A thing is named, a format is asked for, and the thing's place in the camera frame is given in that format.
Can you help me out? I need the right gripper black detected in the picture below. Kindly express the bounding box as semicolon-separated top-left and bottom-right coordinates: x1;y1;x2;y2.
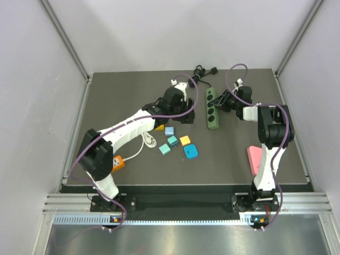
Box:
211;89;241;113

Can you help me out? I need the green power strip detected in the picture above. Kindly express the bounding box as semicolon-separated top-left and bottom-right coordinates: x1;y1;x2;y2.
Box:
206;87;219;130

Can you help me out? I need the light blue plug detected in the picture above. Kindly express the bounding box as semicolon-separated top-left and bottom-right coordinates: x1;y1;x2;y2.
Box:
165;126;175;137
183;144;198;159

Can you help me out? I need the yellow cube plug adapter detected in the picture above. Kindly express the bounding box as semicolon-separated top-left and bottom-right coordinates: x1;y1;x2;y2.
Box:
155;124;165;131

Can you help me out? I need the yellow plug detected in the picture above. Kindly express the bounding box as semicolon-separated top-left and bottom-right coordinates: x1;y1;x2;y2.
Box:
180;135;191;147

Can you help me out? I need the teal plug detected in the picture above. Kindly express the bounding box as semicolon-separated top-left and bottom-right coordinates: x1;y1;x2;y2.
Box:
167;135;179;147
158;143;171;156

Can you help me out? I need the pink triangular socket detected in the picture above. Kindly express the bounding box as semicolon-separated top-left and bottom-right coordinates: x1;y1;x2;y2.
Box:
247;146;262;176

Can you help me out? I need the orange power strip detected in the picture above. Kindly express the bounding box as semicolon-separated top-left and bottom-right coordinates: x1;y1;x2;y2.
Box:
112;155;125;173

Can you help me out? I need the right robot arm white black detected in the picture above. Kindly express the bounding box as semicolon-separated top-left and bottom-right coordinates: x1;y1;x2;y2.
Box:
207;85;295;212

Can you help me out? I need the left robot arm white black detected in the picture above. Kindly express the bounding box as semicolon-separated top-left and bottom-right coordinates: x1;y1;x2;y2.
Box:
75;82;195;211

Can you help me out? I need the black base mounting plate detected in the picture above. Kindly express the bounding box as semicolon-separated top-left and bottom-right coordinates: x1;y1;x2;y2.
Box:
90;193;278;213

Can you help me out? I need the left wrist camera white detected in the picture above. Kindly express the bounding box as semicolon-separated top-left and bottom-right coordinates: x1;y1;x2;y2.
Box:
171;79;188;101

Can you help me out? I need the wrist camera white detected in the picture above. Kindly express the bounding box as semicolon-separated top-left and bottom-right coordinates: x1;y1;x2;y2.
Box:
233;79;243;94
171;79;188;101

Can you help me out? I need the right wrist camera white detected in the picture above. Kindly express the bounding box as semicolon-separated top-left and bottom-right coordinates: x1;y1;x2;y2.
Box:
233;79;243;94

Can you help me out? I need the black coiled power cord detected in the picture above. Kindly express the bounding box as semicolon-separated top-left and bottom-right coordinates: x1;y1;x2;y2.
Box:
188;65;219;87

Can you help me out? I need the white coiled power cord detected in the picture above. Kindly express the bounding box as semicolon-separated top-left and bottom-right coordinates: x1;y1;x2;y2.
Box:
123;131;157;162

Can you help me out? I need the white slotted cable duct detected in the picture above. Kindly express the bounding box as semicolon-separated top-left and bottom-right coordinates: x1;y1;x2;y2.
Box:
53;214;265;226

